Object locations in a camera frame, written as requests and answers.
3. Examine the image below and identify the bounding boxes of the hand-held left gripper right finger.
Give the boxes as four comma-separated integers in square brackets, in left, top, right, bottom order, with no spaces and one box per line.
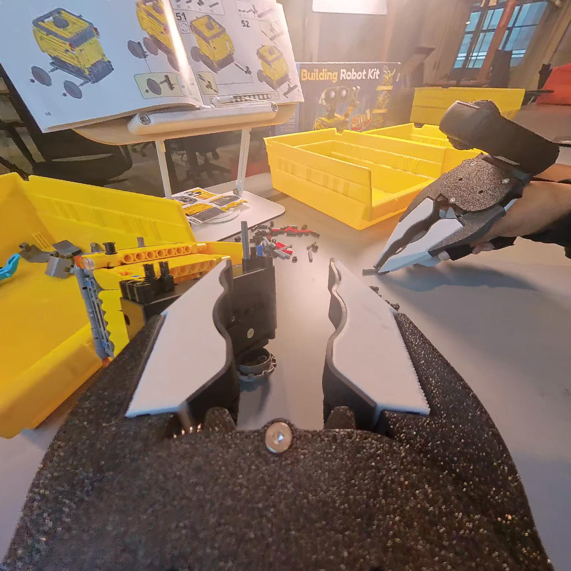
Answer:
[323,259,431,418]

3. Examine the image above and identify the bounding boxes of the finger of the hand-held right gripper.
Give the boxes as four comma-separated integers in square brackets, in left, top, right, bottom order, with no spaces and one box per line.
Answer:
[373,195,440,270]
[377,217,466,275]

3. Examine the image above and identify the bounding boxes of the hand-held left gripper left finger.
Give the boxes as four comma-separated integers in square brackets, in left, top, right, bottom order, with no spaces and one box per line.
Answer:
[125,259,237,418]

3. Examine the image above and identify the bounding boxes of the yellow toy block robot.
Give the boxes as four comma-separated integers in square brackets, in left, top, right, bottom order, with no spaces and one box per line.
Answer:
[76,223,279,386]

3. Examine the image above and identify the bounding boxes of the small red black parts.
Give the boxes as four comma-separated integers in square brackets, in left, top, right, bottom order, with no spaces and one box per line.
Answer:
[250,223,320,262]

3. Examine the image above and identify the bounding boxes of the grey desk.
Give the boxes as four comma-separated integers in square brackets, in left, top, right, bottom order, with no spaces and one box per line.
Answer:
[0,170,571,571]

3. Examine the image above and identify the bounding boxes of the person's right hand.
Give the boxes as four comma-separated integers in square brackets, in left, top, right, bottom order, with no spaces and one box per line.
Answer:
[471,179,571,257]

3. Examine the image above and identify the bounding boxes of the yellow plastic bin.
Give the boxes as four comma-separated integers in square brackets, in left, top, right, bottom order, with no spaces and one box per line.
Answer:
[264,130,482,231]
[364,123,487,175]
[411,87,527,127]
[0,172,246,438]

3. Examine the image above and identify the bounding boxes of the blue printed cardboard box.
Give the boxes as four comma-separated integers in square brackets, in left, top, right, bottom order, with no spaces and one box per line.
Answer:
[295,61,404,134]

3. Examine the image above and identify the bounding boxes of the yellow grey sticker sheet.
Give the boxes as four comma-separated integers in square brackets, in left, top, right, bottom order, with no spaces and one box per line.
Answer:
[172,188,243,225]

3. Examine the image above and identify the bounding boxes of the grey toy block part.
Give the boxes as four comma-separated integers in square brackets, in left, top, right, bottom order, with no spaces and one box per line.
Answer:
[18,237,85,277]

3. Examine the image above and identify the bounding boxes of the white stand pole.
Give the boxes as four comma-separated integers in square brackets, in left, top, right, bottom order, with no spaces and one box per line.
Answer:
[154,139,175,199]
[234,125,253,199]

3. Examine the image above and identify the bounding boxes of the beige book stand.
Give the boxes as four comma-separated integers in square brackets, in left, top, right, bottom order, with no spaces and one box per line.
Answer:
[72,97,302,148]

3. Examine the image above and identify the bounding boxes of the open instruction booklet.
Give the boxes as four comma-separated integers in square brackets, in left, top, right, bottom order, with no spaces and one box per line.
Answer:
[0,0,304,134]

